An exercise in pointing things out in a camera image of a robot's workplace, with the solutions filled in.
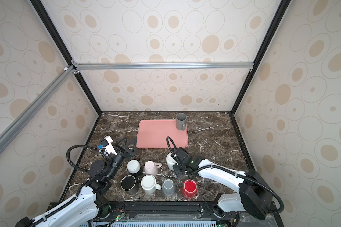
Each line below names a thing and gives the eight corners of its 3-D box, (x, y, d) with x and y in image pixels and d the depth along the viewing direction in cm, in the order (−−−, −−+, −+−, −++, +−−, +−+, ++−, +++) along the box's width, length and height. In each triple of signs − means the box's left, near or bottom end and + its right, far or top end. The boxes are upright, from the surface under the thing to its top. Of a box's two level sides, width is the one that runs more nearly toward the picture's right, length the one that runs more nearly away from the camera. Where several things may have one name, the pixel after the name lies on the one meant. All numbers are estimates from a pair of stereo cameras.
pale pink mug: (147, 179, 86) (144, 172, 79) (145, 169, 91) (142, 162, 83) (163, 173, 89) (162, 167, 81) (161, 164, 93) (160, 157, 85)
